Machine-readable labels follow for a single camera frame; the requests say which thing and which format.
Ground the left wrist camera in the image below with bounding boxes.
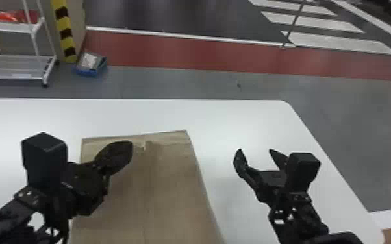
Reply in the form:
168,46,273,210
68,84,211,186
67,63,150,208
21,132,69,192

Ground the red snack packet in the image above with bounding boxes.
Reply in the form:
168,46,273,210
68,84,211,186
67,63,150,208
0,10,40,24

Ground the white shelf trolley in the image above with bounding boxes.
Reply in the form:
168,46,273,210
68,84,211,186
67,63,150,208
0,0,58,88

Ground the yellow black striped post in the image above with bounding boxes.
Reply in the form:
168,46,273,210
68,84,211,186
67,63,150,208
50,0,79,64

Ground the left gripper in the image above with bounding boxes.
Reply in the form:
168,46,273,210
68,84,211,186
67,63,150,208
60,140,134,217

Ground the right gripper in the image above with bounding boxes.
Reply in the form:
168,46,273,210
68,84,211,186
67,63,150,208
233,148,314,210

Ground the blue basket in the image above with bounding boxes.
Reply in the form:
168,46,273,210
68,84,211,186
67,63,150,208
75,51,108,78

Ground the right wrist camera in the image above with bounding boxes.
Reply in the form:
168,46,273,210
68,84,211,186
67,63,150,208
285,152,322,194

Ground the beige towel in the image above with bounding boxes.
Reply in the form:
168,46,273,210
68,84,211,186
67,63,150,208
69,129,225,244

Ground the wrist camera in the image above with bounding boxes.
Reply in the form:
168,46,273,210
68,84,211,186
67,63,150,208
21,132,69,192
285,152,322,194

